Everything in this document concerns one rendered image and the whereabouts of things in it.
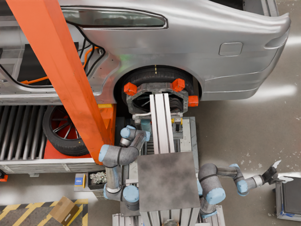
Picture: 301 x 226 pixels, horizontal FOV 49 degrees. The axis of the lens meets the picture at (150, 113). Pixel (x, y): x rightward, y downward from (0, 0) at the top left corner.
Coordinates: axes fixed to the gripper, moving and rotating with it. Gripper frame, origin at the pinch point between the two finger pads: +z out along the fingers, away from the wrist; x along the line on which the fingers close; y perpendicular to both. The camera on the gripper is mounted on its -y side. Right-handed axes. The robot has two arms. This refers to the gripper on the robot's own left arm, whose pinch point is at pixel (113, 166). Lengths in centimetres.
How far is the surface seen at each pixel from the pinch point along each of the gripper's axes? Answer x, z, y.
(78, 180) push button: 8, 32, -46
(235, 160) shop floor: 146, -39, 14
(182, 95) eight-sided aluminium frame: 33, -76, 10
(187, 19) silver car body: -20, -120, 35
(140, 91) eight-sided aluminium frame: 5, -64, -10
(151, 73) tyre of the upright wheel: 5, -82, -7
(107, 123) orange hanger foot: 8.9, -27.2, -39.7
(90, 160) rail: 22, 15, -59
